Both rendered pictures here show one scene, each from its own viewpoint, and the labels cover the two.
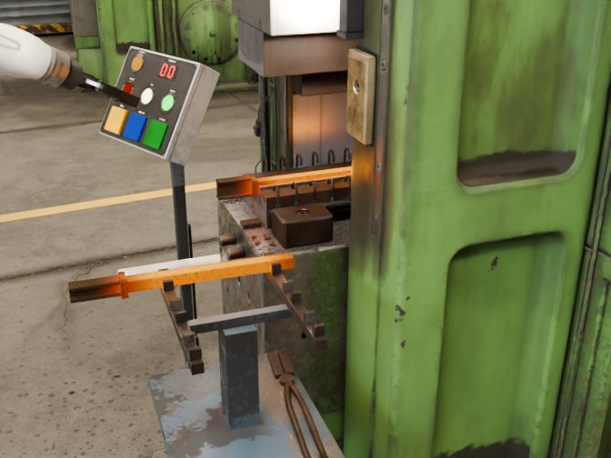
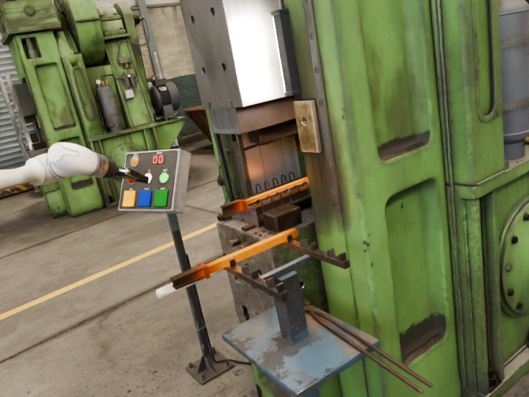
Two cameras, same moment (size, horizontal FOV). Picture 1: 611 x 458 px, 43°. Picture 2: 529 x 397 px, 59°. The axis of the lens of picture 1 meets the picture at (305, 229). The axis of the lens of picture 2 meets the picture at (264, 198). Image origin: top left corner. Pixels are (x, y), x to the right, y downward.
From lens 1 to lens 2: 41 cm
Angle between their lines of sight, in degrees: 13
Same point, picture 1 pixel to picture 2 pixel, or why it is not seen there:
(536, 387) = (439, 276)
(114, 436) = not seen: outside the picture
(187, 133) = (181, 192)
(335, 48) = (275, 110)
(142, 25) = not seen: hidden behind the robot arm
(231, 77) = not seen: hidden behind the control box
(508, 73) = (386, 94)
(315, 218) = (291, 209)
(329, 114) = (266, 158)
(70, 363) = (120, 374)
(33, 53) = (87, 156)
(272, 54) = (242, 119)
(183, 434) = (266, 356)
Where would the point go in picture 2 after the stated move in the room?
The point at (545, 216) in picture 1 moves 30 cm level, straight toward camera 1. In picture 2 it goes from (424, 170) to (451, 195)
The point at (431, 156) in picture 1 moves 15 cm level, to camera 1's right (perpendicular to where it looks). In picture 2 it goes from (364, 145) to (408, 135)
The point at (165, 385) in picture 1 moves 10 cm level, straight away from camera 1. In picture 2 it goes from (235, 335) to (223, 322)
